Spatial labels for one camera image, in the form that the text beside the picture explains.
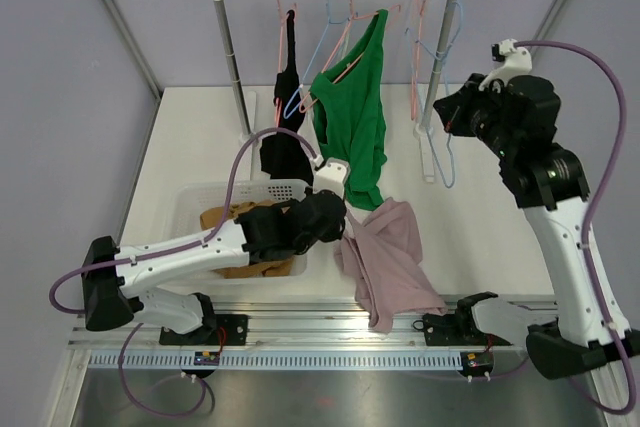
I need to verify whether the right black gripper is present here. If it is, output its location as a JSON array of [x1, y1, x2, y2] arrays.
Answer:
[[436, 74, 518, 161]]

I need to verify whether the mauve tank top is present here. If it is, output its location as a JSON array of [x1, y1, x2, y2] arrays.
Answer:
[[334, 198, 447, 334]]

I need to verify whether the blue hanger with mauve top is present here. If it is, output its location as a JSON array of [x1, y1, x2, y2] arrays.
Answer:
[[404, 0, 465, 188]]

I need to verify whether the brown tank top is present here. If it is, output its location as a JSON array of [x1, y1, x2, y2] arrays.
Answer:
[[200, 200, 294, 279]]

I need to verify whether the green tank top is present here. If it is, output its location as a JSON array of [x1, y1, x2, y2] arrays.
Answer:
[[310, 9, 388, 211]]

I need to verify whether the pink hanger with brown top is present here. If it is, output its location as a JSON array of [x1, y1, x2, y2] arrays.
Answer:
[[407, 0, 429, 121]]

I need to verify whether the pink hanger with green top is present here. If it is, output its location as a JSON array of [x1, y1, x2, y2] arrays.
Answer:
[[298, 0, 402, 114]]

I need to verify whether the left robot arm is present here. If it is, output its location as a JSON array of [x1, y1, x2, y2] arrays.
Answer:
[[81, 190, 347, 346]]

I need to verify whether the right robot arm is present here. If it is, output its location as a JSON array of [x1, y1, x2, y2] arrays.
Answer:
[[434, 73, 639, 380]]

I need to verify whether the black tank top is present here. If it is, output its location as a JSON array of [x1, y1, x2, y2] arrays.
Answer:
[[260, 9, 313, 185]]

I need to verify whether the blue hanger with white top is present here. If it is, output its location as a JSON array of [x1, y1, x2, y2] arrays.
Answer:
[[283, 0, 345, 120]]

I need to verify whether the pink hanger with black top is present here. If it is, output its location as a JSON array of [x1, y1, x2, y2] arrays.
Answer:
[[273, 0, 302, 131]]

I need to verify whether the white plastic laundry basket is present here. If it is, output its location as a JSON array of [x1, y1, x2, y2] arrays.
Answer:
[[163, 179, 311, 285]]

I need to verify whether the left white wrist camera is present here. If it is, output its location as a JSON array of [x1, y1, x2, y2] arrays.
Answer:
[[311, 155, 350, 199]]

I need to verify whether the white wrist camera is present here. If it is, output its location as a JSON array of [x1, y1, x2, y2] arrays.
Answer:
[[478, 39, 533, 91], [311, 155, 350, 199]]

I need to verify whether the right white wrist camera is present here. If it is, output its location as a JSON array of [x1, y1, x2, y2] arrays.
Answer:
[[478, 39, 533, 91]]

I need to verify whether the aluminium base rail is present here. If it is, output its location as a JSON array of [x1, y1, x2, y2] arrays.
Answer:
[[69, 294, 581, 349]]

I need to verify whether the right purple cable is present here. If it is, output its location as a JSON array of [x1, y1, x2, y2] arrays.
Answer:
[[519, 39, 636, 416]]

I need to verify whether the white slotted cable duct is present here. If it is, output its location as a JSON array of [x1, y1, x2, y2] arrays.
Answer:
[[89, 352, 466, 371]]

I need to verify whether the left aluminium frame post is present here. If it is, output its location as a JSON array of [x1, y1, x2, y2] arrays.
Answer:
[[99, 0, 163, 103]]

